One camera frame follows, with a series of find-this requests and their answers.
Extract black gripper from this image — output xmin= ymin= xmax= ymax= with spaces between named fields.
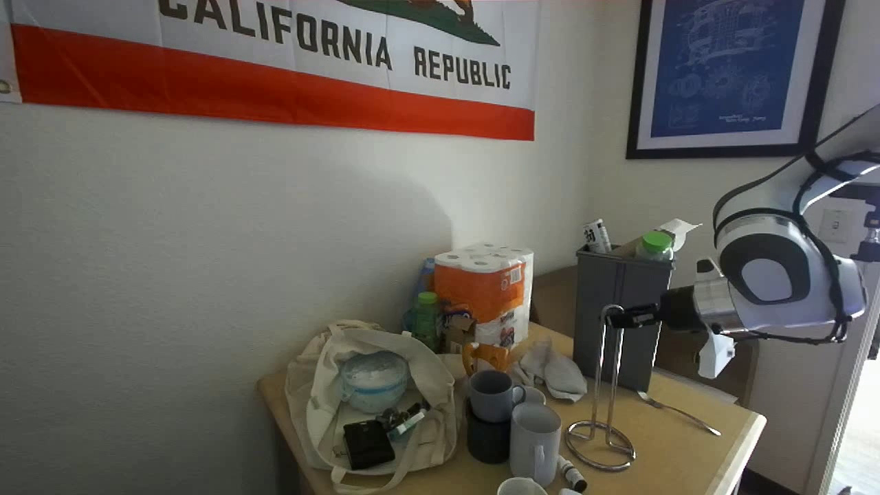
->
xmin=602 ymin=282 xmax=719 ymax=336

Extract grey plastic bin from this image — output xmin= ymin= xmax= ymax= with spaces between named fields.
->
xmin=571 ymin=242 xmax=675 ymax=395

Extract green capped container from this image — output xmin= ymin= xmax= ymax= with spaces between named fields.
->
xmin=637 ymin=229 xmax=679 ymax=260

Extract white tubes in bin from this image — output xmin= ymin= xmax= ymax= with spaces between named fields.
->
xmin=582 ymin=218 xmax=616 ymax=255

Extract grey crumpled cloth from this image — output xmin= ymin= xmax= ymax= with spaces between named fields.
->
xmin=514 ymin=337 xmax=591 ymax=405

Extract orange package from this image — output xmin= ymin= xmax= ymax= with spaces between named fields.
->
xmin=458 ymin=337 xmax=523 ymax=374

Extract orange paper towel pack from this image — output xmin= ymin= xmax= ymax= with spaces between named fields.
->
xmin=432 ymin=242 xmax=539 ymax=348

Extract blue-grey mug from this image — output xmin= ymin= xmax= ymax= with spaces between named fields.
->
xmin=468 ymin=366 xmax=527 ymax=427

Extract tall light grey mug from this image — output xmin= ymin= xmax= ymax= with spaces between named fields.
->
xmin=506 ymin=399 xmax=564 ymax=489

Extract small white bottle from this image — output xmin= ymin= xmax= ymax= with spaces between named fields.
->
xmin=556 ymin=457 xmax=591 ymax=495

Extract black mug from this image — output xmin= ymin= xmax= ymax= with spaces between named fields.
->
xmin=462 ymin=401 xmax=514 ymax=467

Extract white cup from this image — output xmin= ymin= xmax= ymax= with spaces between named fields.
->
xmin=494 ymin=472 xmax=550 ymax=495

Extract green plastic bottle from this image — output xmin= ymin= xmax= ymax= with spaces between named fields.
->
xmin=407 ymin=289 xmax=446 ymax=348

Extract blue bottle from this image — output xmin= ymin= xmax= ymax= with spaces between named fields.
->
xmin=414 ymin=259 xmax=442 ymax=297

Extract black and silver gadget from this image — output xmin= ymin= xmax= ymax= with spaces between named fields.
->
xmin=376 ymin=399 xmax=432 ymax=439

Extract framed blue blueprint poster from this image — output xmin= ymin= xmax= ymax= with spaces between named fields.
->
xmin=623 ymin=0 xmax=846 ymax=163

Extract glass bowl with blue lid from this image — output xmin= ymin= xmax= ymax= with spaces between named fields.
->
xmin=334 ymin=348 xmax=411 ymax=416

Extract black wallet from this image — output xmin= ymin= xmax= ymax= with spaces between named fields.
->
xmin=340 ymin=417 xmax=398 ymax=472

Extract California Republic flag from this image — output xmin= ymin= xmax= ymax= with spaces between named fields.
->
xmin=0 ymin=0 xmax=539 ymax=143

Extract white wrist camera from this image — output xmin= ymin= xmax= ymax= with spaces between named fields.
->
xmin=693 ymin=326 xmax=736 ymax=384

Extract black camera tripod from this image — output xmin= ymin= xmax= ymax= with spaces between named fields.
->
xmin=854 ymin=186 xmax=880 ymax=266

